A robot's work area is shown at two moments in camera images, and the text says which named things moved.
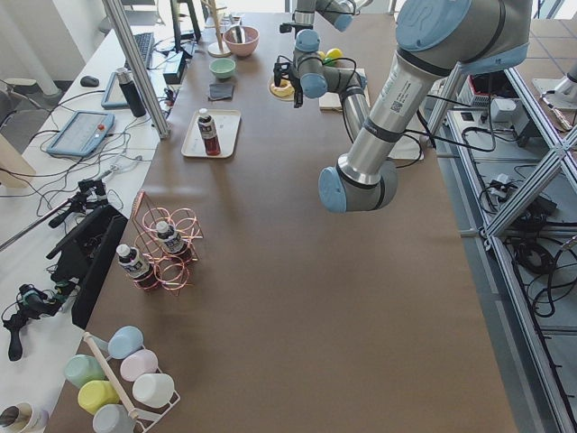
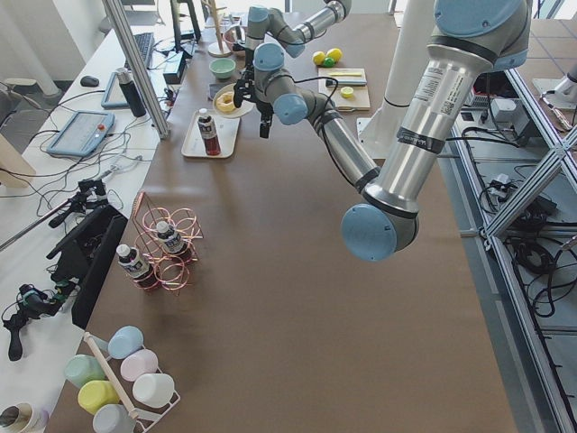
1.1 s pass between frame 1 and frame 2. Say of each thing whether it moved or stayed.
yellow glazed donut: moved
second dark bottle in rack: stayed
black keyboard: stayed
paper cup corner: stayed
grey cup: stayed
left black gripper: moved
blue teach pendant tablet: stayed
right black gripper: moved
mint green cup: stayed
